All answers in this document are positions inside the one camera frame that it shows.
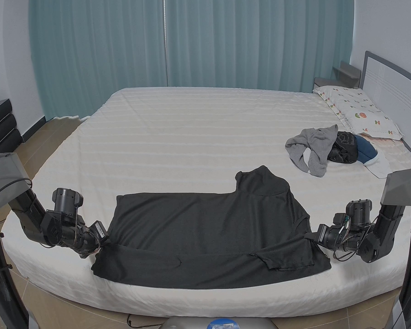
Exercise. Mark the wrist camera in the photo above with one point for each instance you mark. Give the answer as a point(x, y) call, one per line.
point(100, 231)
point(322, 235)

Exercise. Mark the black shiny garment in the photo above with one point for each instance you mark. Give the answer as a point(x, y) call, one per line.
point(344, 147)

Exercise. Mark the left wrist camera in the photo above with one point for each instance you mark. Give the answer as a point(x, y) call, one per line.
point(100, 231)

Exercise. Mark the black T-shirt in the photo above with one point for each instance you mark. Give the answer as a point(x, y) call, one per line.
point(209, 224)

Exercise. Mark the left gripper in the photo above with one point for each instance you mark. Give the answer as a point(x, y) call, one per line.
point(82, 240)

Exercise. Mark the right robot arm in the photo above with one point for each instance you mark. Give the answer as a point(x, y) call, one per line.
point(404, 187)

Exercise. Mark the blue-green curtain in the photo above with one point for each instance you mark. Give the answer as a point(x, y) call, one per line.
point(260, 33)
point(99, 46)

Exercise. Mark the white printed pillow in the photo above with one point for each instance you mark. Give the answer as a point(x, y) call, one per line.
point(359, 111)

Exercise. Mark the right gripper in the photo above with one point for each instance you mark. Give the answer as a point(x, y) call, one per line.
point(337, 238)

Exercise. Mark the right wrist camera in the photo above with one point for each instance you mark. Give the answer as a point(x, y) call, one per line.
point(322, 235)

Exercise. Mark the grey bedside table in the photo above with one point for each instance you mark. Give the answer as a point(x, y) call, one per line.
point(342, 76)

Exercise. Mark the blue and white garment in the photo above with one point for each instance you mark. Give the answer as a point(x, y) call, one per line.
point(366, 149)

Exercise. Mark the bed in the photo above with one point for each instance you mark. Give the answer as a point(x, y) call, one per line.
point(191, 129)

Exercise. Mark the grey garment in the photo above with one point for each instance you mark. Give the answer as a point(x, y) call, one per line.
point(315, 146)

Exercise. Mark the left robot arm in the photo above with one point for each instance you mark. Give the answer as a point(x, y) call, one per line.
point(30, 218)

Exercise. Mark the black chest of drawers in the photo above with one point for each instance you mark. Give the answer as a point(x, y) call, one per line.
point(0, 129)

